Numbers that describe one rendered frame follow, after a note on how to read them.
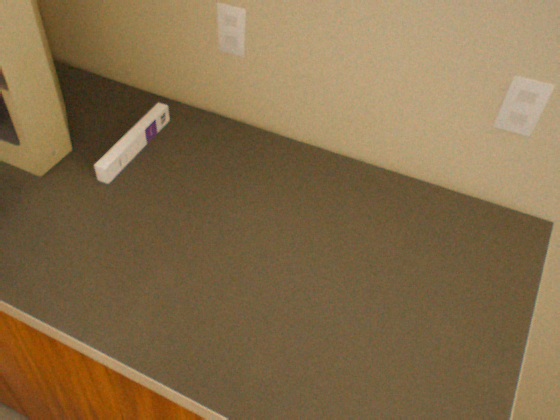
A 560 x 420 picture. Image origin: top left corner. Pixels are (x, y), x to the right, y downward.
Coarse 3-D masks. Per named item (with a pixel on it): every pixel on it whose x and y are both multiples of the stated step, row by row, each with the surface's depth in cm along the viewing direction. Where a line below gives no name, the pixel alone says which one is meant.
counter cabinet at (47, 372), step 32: (0, 320) 122; (0, 352) 140; (32, 352) 126; (64, 352) 115; (0, 384) 164; (32, 384) 146; (64, 384) 131; (96, 384) 119; (128, 384) 109; (32, 416) 172; (64, 416) 152; (96, 416) 136; (128, 416) 123; (160, 416) 113; (192, 416) 104
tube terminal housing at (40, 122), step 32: (0, 0) 101; (32, 0) 112; (0, 32) 103; (32, 32) 110; (0, 64) 106; (32, 64) 113; (32, 96) 116; (32, 128) 119; (64, 128) 128; (32, 160) 124
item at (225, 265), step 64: (64, 64) 159; (128, 128) 139; (192, 128) 139; (256, 128) 139; (0, 192) 124; (64, 192) 124; (128, 192) 124; (192, 192) 124; (256, 192) 123; (320, 192) 123; (384, 192) 123; (448, 192) 123; (0, 256) 111; (64, 256) 111; (128, 256) 111; (192, 256) 111; (256, 256) 111; (320, 256) 111; (384, 256) 111; (448, 256) 111; (512, 256) 111; (64, 320) 101; (128, 320) 101; (192, 320) 101; (256, 320) 101; (320, 320) 101; (384, 320) 101; (448, 320) 101; (512, 320) 101; (192, 384) 93; (256, 384) 93; (320, 384) 93; (384, 384) 93; (448, 384) 93; (512, 384) 93
